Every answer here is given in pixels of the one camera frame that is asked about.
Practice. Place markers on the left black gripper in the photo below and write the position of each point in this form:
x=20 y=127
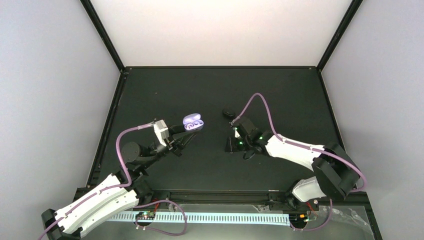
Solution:
x=174 y=139

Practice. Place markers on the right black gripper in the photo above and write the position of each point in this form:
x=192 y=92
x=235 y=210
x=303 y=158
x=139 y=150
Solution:
x=231 y=147

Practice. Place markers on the purple earbud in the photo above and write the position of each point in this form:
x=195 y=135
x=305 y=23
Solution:
x=190 y=126

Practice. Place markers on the lavender earbud charging case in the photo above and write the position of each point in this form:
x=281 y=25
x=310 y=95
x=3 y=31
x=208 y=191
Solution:
x=196 y=118

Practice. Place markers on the black earbud charging case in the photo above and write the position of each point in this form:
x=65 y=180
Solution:
x=229 y=113

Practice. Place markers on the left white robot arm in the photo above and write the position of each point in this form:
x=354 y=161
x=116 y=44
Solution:
x=125 y=189

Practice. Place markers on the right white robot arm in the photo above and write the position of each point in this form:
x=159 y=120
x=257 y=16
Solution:
x=335 y=175

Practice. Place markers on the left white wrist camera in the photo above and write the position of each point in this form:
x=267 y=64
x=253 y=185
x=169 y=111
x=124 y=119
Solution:
x=161 y=131

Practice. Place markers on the black aluminium front rail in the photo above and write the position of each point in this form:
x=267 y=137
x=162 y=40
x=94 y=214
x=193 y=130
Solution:
x=228 y=197

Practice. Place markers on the white slotted cable duct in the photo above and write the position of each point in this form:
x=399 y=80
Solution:
x=278 y=219

